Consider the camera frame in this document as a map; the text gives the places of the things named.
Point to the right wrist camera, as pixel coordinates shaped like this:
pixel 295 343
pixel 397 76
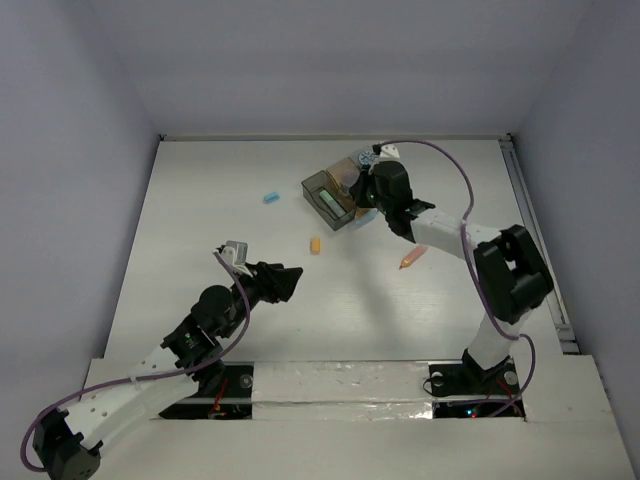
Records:
pixel 385 152

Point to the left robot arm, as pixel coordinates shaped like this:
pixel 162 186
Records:
pixel 69 438

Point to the dark grey plastic container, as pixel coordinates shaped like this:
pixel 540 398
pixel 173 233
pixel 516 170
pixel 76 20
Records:
pixel 310 189

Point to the blue marker cap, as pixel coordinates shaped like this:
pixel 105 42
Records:
pixel 271 197

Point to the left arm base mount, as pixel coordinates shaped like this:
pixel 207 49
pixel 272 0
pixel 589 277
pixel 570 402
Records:
pixel 227 397

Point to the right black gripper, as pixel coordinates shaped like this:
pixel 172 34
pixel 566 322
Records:
pixel 359 191

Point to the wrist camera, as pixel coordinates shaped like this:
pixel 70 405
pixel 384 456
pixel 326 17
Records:
pixel 385 152
pixel 234 254

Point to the aluminium rail right edge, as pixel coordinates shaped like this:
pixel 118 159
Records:
pixel 559 315

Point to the blue lidded round tin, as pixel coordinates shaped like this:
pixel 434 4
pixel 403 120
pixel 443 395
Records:
pixel 366 159

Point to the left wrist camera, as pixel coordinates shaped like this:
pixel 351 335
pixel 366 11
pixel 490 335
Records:
pixel 234 254

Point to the green highlighter marker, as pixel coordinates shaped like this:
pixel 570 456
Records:
pixel 331 203

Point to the orange highlighter marker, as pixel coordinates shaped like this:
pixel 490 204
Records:
pixel 410 258

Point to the orange marker cap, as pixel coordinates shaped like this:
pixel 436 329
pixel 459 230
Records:
pixel 315 246

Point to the blue highlighter marker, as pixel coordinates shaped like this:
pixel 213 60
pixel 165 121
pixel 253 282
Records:
pixel 362 220

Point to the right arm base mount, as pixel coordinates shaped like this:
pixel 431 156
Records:
pixel 463 390

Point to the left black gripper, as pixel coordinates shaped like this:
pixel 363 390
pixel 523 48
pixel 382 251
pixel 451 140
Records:
pixel 267 282

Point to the clear jar of pins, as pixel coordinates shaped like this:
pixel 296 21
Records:
pixel 346 180

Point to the silver foil tape strip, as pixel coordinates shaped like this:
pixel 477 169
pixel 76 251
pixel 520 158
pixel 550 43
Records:
pixel 340 391

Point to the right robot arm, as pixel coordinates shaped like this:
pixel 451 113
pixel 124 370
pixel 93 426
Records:
pixel 505 266

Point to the amber plastic container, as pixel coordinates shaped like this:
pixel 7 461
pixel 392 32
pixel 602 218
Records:
pixel 346 164

